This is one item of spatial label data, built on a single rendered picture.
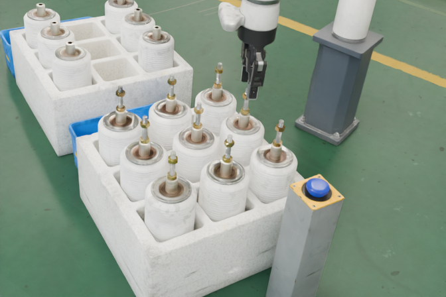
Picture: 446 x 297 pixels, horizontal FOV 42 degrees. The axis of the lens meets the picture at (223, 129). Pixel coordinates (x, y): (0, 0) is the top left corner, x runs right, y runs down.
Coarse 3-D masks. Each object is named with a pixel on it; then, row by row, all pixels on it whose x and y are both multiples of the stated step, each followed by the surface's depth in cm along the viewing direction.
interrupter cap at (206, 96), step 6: (204, 90) 134; (210, 90) 135; (222, 90) 135; (204, 96) 132; (210, 96) 133; (222, 96) 134; (228, 96) 133; (204, 102) 130; (210, 102) 131; (216, 102) 131; (222, 102) 131; (228, 102) 131
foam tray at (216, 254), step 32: (96, 160) 122; (96, 192) 123; (96, 224) 130; (128, 224) 108; (224, 224) 110; (256, 224) 113; (128, 256) 114; (160, 256) 103; (192, 256) 108; (224, 256) 114; (256, 256) 120; (160, 288) 108; (192, 288) 114
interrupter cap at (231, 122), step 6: (228, 120) 126; (234, 120) 126; (252, 120) 126; (228, 126) 123; (234, 126) 124; (252, 126) 125; (258, 126) 125; (234, 132) 122; (240, 132) 122; (246, 132) 123; (252, 132) 123
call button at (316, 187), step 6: (312, 180) 100; (318, 180) 100; (324, 180) 100; (306, 186) 99; (312, 186) 99; (318, 186) 99; (324, 186) 99; (312, 192) 98; (318, 192) 98; (324, 192) 98
